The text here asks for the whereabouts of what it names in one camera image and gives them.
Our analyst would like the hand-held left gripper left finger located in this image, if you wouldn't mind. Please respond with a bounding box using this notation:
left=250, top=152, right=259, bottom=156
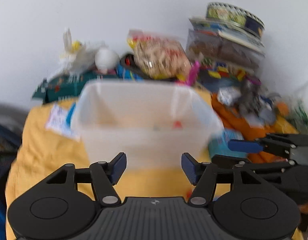
left=45, top=152, right=127, bottom=207

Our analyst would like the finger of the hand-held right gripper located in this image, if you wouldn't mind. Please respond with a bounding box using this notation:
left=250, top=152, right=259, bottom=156
left=212, top=154, right=298, bottom=178
left=229, top=133, right=298, bottom=157

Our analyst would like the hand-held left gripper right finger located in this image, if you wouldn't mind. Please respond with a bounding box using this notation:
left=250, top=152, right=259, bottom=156
left=181, top=152, right=263, bottom=207

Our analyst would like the white plastic bin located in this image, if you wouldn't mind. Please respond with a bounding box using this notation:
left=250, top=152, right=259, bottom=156
left=73, top=80, right=224, bottom=166

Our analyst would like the long orange box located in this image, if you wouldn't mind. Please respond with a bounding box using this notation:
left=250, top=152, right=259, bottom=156
left=211, top=92, right=299, bottom=163

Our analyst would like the light blue card box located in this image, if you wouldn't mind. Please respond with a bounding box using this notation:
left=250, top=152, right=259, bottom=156
left=208, top=129, right=249, bottom=161

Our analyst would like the green leafy item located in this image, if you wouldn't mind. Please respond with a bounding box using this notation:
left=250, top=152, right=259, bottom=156
left=291, top=99, right=308, bottom=128

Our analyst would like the yellow blanket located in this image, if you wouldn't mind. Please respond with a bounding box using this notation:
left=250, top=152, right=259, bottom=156
left=5, top=90, right=304, bottom=240

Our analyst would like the white blue wipes packet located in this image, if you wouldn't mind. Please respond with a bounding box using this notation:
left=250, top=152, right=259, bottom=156
left=45, top=102, right=81, bottom=140

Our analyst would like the pink plastic item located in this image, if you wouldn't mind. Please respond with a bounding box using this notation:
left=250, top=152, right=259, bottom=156
left=179, top=60, right=201, bottom=87

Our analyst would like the clear plastic storage box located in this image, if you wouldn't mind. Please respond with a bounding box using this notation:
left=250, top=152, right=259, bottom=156
left=186, top=29, right=266, bottom=93

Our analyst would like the dark green box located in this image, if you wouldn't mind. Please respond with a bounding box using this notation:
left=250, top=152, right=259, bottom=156
left=32, top=70, right=119, bottom=103

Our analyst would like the black red toy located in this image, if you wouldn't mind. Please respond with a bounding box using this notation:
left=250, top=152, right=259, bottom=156
left=119, top=54, right=144, bottom=78

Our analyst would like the white egg-shaped toy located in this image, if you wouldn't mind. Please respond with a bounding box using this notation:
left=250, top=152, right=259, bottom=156
left=95, top=47, right=119, bottom=71

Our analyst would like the stack of picture books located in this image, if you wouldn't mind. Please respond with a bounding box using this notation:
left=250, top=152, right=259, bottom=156
left=189, top=16, right=265, bottom=54

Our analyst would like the dark chair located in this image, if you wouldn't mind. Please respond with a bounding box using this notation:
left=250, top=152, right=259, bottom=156
left=0, top=102, right=27, bottom=195

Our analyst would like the snack bag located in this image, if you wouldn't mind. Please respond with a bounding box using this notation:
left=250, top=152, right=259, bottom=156
left=128, top=29, right=192, bottom=80

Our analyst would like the white rabbit toy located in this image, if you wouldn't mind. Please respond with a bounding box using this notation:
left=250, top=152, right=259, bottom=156
left=48, top=27, right=107, bottom=78

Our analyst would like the grey cable bundle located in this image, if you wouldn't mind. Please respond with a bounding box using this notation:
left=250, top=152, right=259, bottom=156
left=239, top=80, right=265, bottom=117

